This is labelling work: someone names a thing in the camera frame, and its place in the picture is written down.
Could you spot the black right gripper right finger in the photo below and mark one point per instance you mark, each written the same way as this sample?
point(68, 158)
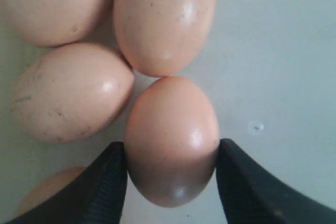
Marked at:
point(251, 194)

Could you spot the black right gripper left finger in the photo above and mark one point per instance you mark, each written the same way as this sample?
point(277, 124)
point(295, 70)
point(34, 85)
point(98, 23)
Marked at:
point(97, 195)

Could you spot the brown egg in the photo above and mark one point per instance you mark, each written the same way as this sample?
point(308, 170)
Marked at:
point(171, 141)
point(72, 92)
point(47, 188)
point(50, 23)
point(160, 37)

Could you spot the clear plastic storage box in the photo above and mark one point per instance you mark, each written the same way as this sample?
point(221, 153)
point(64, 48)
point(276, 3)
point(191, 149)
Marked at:
point(269, 70)

